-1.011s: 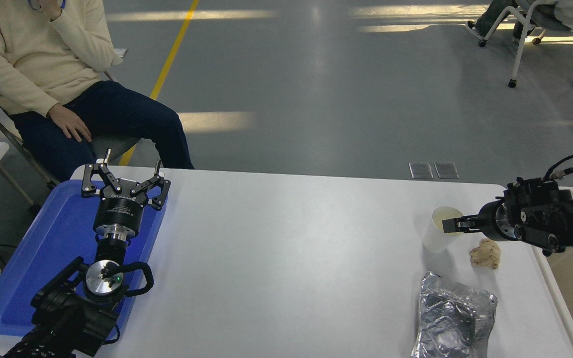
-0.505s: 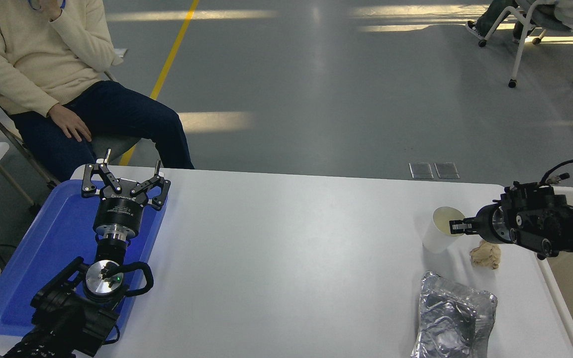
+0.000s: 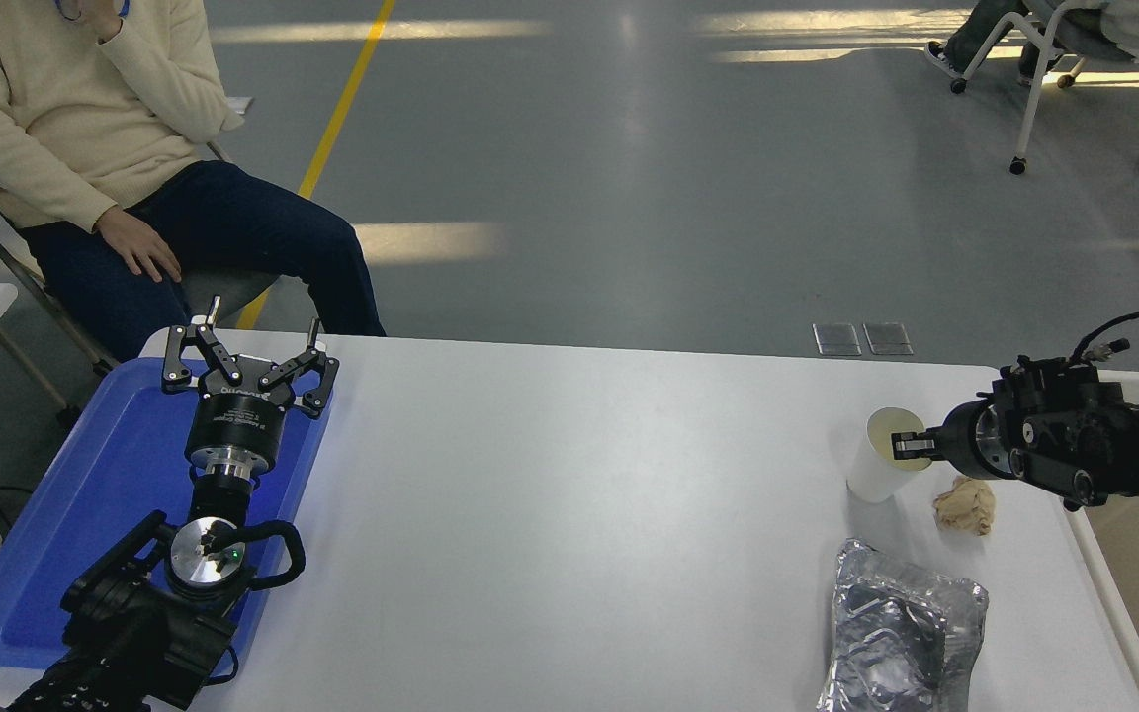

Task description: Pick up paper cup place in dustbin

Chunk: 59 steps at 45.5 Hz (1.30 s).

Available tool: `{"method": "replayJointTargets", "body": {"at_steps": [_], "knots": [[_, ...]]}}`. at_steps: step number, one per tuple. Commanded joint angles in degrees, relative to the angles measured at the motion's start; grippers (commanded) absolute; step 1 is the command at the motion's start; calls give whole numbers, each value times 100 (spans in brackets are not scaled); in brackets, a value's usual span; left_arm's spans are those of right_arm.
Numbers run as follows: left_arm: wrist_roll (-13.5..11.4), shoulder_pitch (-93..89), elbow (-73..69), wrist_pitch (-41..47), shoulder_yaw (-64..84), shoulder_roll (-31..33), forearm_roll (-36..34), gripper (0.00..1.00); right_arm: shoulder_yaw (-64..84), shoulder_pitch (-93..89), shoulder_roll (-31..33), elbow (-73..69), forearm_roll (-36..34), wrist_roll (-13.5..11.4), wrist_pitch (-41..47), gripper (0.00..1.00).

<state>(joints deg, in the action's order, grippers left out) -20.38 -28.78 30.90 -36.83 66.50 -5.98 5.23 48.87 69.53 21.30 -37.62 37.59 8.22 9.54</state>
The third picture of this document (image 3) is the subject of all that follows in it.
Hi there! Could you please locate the crumpled tan paper ball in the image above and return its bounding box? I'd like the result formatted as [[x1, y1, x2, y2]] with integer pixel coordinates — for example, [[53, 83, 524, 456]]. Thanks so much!
[[932, 475, 997, 537]]

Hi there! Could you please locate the person's right hand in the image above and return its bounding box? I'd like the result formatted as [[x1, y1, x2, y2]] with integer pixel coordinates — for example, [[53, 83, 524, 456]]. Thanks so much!
[[95, 205, 183, 283]]

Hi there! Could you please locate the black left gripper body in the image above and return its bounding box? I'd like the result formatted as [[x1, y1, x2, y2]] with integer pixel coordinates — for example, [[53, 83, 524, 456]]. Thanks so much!
[[184, 354, 296, 458]]

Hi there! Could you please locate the metal floor plate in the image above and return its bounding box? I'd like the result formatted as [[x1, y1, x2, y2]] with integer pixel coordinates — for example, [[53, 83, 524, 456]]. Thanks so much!
[[814, 323, 862, 357], [863, 322, 915, 357]]

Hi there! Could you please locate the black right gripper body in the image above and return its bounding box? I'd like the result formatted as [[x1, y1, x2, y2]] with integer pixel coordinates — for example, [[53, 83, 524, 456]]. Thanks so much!
[[927, 401, 989, 479]]

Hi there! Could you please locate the grey folding chair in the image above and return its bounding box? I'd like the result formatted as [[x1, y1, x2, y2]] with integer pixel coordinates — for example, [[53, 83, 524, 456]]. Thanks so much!
[[0, 109, 284, 382]]

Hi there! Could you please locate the white paper cup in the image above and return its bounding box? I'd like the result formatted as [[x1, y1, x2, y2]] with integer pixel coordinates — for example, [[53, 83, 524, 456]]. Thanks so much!
[[846, 407, 931, 503]]

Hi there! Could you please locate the blue plastic tray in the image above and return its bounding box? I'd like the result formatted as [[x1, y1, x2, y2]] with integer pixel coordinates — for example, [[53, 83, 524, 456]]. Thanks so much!
[[0, 356, 333, 671]]

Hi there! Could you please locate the white wheeled chair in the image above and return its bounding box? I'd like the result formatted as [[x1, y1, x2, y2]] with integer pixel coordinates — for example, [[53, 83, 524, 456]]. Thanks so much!
[[950, 0, 1139, 177]]

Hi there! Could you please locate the crumpled silver foil tray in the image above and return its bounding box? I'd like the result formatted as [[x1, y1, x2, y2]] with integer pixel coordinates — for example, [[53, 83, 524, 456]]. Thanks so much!
[[816, 537, 990, 712]]

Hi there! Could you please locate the person's left hand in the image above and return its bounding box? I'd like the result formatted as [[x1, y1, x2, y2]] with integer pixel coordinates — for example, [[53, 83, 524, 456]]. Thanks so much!
[[78, 0, 126, 43]]

